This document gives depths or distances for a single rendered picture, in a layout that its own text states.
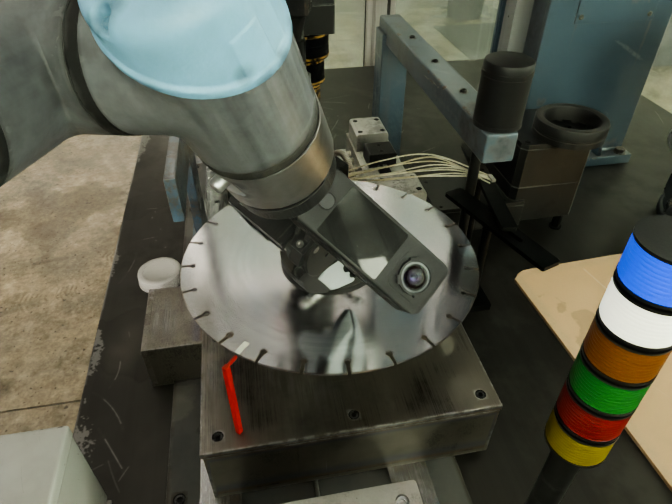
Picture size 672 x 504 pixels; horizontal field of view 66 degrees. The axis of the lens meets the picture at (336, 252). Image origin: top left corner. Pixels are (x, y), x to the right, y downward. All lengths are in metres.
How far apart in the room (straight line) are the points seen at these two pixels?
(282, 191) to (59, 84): 0.12
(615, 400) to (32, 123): 0.35
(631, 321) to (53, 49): 0.32
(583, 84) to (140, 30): 1.06
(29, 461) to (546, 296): 0.71
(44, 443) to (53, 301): 1.60
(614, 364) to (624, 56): 0.94
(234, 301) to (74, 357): 1.40
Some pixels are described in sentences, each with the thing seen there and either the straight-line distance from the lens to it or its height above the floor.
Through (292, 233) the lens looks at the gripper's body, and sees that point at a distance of 0.39.
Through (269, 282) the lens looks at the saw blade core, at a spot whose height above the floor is 0.95.
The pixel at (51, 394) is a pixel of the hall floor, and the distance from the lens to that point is 1.84.
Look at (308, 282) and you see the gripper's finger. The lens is 0.43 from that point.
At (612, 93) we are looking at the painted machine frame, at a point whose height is 0.90.
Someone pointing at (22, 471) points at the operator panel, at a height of 0.90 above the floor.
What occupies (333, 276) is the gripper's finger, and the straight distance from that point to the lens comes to 0.46.
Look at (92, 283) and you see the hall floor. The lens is 2.16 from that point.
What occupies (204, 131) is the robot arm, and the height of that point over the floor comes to 1.22.
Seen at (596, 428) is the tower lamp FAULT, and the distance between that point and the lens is 0.40.
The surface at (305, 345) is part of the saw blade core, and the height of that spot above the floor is 0.95.
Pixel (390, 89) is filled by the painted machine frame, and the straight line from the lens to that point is 1.10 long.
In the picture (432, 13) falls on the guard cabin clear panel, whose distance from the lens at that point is 1.80.
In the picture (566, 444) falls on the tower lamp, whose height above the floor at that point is 0.99.
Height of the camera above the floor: 1.32
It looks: 39 degrees down
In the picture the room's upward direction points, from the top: straight up
